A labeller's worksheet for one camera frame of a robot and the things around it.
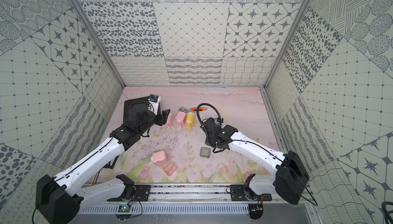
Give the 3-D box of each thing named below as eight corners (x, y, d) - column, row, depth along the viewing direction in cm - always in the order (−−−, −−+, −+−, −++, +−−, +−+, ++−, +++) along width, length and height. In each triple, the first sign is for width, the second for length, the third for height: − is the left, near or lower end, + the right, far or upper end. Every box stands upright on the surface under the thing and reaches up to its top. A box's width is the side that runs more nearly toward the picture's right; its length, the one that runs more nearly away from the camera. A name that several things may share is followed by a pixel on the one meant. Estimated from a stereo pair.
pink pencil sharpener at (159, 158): (156, 167, 84) (152, 162, 78) (155, 157, 87) (152, 152, 81) (166, 164, 84) (164, 160, 79) (166, 154, 88) (163, 149, 82)
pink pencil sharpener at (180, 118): (176, 128, 99) (175, 122, 93) (178, 117, 105) (176, 111, 99) (186, 128, 99) (185, 122, 93) (186, 117, 105) (186, 111, 99)
